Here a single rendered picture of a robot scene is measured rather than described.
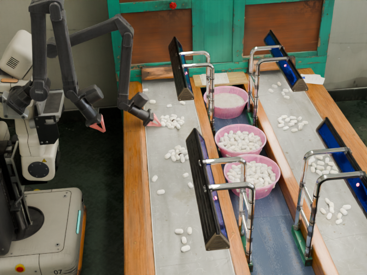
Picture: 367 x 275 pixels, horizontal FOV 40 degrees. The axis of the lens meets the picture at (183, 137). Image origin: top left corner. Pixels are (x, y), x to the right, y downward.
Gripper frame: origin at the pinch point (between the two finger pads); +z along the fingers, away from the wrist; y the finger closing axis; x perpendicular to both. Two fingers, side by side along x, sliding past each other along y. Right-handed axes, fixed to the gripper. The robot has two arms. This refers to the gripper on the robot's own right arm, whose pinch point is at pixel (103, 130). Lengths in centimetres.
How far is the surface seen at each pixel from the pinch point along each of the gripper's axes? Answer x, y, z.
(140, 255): -2, -56, 27
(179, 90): -36.8, 17.1, 9.3
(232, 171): -41, -6, 49
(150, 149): -6.6, 17.8, 32.1
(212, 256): -26, -59, 42
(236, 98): -54, 65, 57
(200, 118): -34, 40, 43
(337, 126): -97, 21, 75
